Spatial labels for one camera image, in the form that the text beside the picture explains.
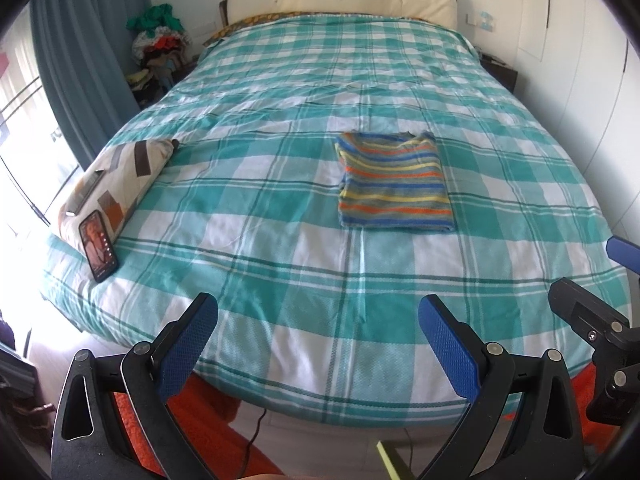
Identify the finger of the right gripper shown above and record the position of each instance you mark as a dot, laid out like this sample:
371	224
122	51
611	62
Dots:
624	252
615	350

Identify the geometric patterned pillow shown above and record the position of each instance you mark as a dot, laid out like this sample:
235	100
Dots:
114	184

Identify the teal plaid bedspread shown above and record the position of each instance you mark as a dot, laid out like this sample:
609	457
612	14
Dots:
316	320

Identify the black smartphone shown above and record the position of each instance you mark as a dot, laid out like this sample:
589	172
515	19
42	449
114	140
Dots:
98	247

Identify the white wardrobe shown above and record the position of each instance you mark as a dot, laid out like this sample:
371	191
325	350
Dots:
579	76

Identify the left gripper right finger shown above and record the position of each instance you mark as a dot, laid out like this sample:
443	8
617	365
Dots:
544	440

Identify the orange rug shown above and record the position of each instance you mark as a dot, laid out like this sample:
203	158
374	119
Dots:
237	440

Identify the dark bedside table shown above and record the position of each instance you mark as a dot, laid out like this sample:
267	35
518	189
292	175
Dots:
501	71

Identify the multicolour striped knit sweater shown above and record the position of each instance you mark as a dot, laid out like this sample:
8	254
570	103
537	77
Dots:
392	181

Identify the yellow-green stick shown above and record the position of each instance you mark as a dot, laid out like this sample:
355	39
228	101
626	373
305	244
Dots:
395	466

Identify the wall socket plate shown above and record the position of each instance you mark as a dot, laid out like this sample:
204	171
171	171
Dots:
481	19

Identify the pile of clothes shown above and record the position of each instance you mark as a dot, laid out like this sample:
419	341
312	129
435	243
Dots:
160	49

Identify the blue curtain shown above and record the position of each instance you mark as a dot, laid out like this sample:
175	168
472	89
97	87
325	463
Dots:
83	53

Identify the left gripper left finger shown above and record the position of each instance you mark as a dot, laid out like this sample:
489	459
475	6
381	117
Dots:
89	437

